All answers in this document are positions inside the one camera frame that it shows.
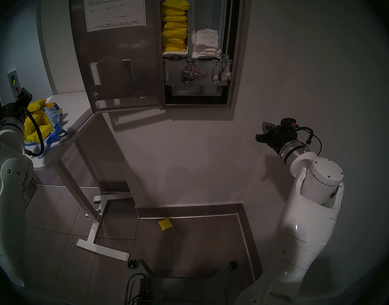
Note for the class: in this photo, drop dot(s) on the white instruction sheet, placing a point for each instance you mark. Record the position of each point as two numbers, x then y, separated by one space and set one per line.
115 9

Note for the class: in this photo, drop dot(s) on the white wrapped sanitary pad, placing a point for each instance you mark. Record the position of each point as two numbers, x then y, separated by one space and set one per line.
208 50
175 54
206 37
207 55

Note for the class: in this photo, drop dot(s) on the dark robot base platform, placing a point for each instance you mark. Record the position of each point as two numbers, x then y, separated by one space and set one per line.
188 288

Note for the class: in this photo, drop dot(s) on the black base knob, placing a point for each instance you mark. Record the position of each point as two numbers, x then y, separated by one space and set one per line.
233 265
133 264

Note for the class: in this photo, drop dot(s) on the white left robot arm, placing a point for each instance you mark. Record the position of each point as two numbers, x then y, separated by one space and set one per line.
10 180

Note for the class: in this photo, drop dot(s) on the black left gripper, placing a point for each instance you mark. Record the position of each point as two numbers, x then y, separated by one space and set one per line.
15 110

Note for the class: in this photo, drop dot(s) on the wall fire extinguisher cabinet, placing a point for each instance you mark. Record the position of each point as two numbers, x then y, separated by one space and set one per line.
14 83

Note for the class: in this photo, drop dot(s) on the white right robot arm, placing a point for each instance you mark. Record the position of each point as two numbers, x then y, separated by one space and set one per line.
309 212

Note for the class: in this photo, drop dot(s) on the chrome dispensing mechanism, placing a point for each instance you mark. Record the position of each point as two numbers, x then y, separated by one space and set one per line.
189 71
221 71

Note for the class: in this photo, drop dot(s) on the white table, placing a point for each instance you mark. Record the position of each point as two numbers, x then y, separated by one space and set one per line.
77 107

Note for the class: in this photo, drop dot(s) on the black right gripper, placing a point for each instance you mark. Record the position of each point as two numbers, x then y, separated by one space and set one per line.
278 139

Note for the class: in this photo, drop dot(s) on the black electronics box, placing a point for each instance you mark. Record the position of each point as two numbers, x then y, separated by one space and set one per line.
146 287

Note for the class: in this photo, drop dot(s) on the stainless steel dispenser cabinet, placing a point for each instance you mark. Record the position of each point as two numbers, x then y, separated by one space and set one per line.
235 53

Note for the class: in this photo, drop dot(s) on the blue plastic pad bag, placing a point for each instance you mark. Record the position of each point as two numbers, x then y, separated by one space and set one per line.
56 117

